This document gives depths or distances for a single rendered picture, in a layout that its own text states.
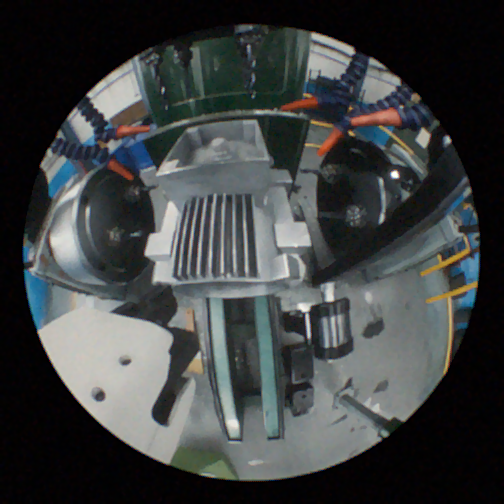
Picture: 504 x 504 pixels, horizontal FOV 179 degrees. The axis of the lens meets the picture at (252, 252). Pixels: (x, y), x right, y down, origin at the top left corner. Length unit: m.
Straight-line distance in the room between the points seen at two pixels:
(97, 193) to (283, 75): 0.42
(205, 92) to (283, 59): 0.18
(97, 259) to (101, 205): 0.09
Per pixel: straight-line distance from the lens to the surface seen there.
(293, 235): 0.16
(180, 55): 0.25
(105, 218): 0.29
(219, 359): 0.32
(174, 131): 0.29
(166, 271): 0.15
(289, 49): 0.40
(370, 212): 0.24
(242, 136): 0.24
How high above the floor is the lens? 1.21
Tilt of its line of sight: 67 degrees down
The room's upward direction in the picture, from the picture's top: straight up
